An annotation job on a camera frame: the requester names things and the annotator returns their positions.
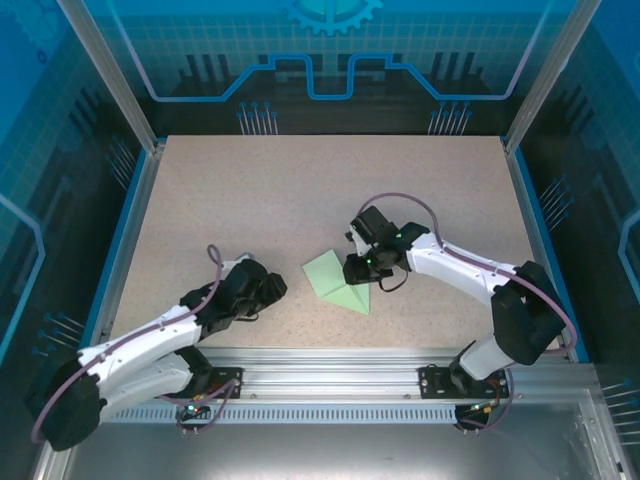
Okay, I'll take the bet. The green paper sheet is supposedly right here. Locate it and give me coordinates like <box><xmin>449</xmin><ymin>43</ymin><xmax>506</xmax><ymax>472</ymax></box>
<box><xmin>302</xmin><ymin>249</ymin><xmax>372</xmax><ymax>316</ymax></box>

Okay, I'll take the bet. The metal tray panel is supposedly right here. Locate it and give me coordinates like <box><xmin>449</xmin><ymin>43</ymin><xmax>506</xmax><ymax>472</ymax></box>
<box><xmin>29</xmin><ymin>389</ymin><xmax>631</xmax><ymax>480</ymax></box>

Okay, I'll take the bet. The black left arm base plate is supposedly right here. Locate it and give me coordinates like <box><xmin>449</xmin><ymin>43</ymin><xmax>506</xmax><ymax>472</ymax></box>
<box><xmin>199</xmin><ymin>366</ymin><xmax>245</xmax><ymax>400</ymax></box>

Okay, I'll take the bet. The aluminium mounting rail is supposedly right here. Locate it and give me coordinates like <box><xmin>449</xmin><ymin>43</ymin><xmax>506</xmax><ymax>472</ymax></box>
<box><xmin>64</xmin><ymin>346</ymin><xmax>601</xmax><ymax>399</ymax></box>

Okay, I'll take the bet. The aluminium side rail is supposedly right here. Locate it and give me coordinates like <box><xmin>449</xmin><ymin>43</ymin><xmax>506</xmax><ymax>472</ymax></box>
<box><xmin>502</xmin><ymin>139</ymin><xmax>574</xmax><ymax>364</ymax></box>
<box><xmin>92</xmin><ymin>139</ymin><xmax>169</xmax><ymax>364</ymax></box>

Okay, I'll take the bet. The slotted cable duct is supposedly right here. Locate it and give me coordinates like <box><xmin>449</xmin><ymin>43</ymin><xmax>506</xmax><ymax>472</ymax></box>
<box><xmin>99</xmin><ymin>405</ymin><xmax>586</xmax><ymax>425</ymax></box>

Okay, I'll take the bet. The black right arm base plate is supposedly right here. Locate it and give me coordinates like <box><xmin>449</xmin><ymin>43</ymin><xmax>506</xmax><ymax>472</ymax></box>
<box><xmin>418</xmin><ymin>364</ymin><xmax>511</xmax><ymax>400</ymax></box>

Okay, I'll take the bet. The aluminium frame post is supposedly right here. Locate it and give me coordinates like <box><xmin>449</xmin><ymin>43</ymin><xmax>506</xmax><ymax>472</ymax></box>
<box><xmin>54</xmin><ymin>0</ymin><xmax>166</xmax><ymax>154</ymax></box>
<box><xmin>502</xmin><ymin>0</ymin><xmax>609</xmax><ymax>154</ymax></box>

